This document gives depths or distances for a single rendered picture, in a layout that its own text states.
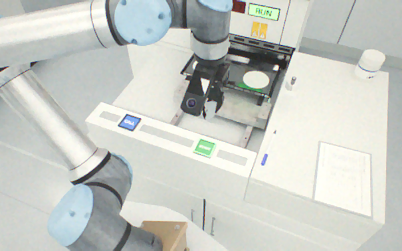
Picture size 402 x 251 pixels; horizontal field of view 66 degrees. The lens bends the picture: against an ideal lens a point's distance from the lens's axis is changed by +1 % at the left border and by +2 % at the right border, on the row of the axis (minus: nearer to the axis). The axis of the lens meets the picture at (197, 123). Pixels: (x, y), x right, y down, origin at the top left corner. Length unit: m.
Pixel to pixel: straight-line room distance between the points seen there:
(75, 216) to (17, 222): 1.44
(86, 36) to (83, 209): 0.35
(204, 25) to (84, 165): 0.42
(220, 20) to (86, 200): 0.45
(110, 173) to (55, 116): 0.18
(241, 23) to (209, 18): 0.71
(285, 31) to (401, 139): 1.51
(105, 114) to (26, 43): 0.55
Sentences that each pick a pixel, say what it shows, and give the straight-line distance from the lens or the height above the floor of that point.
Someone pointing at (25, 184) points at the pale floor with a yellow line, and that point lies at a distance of 2.23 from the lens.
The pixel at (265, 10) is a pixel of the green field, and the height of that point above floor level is 1.11.
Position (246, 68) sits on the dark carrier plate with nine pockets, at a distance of 1.29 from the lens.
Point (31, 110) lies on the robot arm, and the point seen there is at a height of 1.22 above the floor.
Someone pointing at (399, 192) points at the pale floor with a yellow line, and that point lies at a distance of 2.29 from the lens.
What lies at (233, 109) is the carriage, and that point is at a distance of 1.14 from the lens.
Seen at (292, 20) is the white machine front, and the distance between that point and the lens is 1.25.
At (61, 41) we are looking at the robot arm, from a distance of 0.53.
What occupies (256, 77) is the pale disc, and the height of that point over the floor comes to 0.90.
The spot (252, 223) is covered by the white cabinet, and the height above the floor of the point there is 0.69.
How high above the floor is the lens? 1.72
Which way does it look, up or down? 50 degrees down
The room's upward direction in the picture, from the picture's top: straight up
